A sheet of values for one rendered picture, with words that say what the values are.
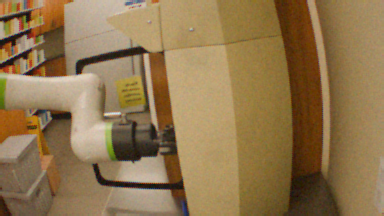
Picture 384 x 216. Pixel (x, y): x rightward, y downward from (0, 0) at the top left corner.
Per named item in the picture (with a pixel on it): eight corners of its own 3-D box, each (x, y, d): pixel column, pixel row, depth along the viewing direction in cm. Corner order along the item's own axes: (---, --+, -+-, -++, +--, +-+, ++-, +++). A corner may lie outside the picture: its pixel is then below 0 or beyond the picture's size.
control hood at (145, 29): (178, 32, 121) (174, -1, 118) (164, 51, 89) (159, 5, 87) (134, 39, 122) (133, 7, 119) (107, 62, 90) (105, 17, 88)
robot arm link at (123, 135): (124, 156, 116) (118, 169, 107) (115, 110, 113) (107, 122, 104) (147, 156, 116) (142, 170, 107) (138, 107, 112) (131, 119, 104)
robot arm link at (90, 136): (79, 168, 115) (65, 156, 105) (77, 124, 119) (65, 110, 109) (124, 169, 113) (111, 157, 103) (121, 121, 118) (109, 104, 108)
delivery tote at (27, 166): (47, 169, 334) (38, 133, 326) (28, 195, 276) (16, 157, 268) (18, 168, 338) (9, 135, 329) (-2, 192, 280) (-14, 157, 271)
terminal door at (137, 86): (193, 189, 130) (172, 40, 120) (98, 185, 136) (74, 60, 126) (193, 188, 131) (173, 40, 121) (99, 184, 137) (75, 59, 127)
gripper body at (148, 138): (132, 130, 105) (175, 127, 104) (139, 119, 113) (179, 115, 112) (139, 162, 107) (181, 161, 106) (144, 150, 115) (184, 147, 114)
